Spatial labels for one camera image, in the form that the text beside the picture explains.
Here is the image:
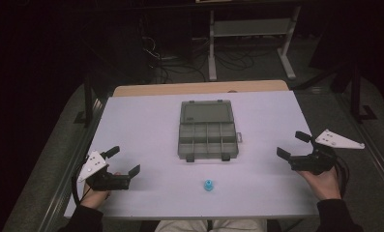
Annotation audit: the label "person's light trousers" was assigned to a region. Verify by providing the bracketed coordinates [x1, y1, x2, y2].
[154, 218, 269, 232]

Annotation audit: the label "light wooden table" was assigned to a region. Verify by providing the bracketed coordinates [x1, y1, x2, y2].
[112, 79, 290, 98]

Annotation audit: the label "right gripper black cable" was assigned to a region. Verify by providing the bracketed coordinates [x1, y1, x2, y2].
[334, 156, 350, 199]

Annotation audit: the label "aluminium rail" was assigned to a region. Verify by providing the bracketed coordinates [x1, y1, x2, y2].
[37, 96, 109, 232]
[336, 92, 384, 195]

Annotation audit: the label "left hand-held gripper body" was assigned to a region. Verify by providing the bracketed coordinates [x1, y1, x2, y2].
[76, 150, 132, 192]

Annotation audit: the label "black metal stand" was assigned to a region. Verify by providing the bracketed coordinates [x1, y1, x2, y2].
[74, 72, 99, 129]
[348, 62, 378, 124]

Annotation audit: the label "person's left hand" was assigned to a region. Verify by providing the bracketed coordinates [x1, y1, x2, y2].
[79, 171, 122, 210]

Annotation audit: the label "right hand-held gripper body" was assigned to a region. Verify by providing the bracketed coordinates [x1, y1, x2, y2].
[289, 129, 366, 176]

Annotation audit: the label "tangle of black floor cables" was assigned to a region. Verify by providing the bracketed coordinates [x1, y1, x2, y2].
[141, 35, 278, 84]

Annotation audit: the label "grey metal desk frame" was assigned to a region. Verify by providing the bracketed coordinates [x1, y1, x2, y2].
[207, 5, 302, 82]

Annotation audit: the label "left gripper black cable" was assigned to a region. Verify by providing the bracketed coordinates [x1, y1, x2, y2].
[71, 163, 95, 207]

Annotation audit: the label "person's right hand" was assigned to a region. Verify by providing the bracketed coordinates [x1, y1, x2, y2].
[296, 166, 342, 202]

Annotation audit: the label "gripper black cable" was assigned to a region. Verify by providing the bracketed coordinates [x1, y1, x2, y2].
[71, 163, 95, 207]
[334, 156, 350, 199]

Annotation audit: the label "clear grey compartment organizer box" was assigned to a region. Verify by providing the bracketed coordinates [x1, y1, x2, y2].
[177, 99, 244, 163]

